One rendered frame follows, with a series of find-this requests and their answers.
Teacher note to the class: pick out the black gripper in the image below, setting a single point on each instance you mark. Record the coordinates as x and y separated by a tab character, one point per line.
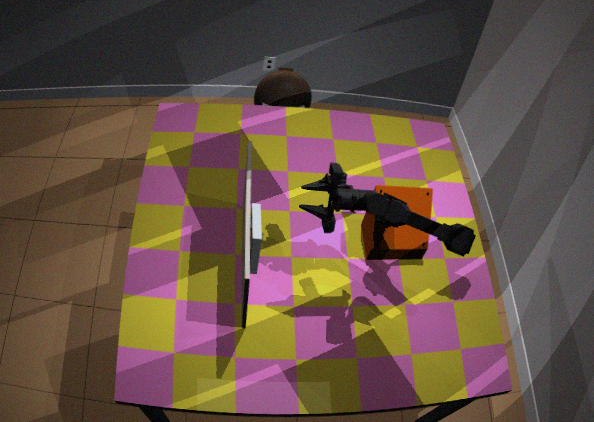
341	199

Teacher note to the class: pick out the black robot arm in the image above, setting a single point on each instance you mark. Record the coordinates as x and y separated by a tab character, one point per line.
392	211

